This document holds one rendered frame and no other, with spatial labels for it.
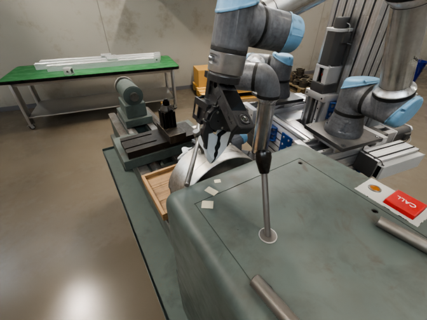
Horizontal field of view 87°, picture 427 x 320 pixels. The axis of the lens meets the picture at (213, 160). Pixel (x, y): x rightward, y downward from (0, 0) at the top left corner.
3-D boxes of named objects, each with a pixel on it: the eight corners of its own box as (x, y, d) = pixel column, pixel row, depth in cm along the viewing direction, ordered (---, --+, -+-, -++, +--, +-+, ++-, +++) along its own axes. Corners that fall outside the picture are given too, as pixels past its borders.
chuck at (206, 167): (262, 199, 92) (257, 140, 71) (197, 244, 83) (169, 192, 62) (257, 194, 94) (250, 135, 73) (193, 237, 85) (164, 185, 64)
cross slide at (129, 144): (198, 138, 139) (198, 132, 137) (128, 159, 121) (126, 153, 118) (185, 127, 152) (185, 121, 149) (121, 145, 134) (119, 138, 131)
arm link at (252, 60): (270, 75, 136) (253, 95, 91) (246, 72, 140) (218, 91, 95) (273, 53, 130) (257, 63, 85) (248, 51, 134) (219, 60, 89)
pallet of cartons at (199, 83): (247, 83, 534) (250, 61, 505) (266, 96, 461) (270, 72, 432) (191, 89, 500) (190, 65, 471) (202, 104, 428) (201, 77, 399)
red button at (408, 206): (423, 211, 50) (428, 204, 49) (410, 222, 47) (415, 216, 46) (394, 195, 54) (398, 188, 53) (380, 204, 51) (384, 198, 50)
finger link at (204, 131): (213, 145, 55) (220, 111, 51) (217, 148, 54) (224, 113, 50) (197, 146, 52) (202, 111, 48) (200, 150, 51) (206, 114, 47)
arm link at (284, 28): (279, 13, 53) (240, 2, 48) (314, 15, 44) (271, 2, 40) (269, 49, 57) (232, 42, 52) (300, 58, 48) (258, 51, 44)
